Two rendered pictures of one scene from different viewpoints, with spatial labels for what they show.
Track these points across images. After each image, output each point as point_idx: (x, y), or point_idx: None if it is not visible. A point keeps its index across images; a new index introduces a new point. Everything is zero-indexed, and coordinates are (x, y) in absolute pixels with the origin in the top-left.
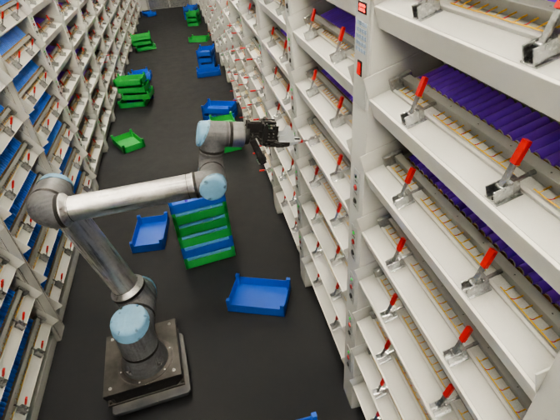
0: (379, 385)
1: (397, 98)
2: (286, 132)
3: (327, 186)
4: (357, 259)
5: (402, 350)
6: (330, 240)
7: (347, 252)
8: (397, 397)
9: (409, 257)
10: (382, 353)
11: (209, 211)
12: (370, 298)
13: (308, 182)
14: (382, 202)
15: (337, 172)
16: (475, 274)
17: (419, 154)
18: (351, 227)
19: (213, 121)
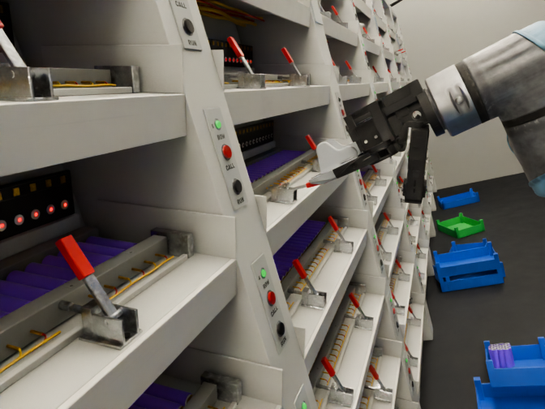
0: (396, 300)
1: None
2: (331, 157)
3: (299, 290)
4: (365, 194)
5: (379, 195)
6: (345, 355)
7: (364, 217)
8: (392, 247)
9: None
10: (384, 250)
11: None
12: (374, 211)
13: (319, 316)
14: (343, 97)
15: None
16: (354, 74)
17: (336, 32)
18: (354, 172)
19: (504, 38)
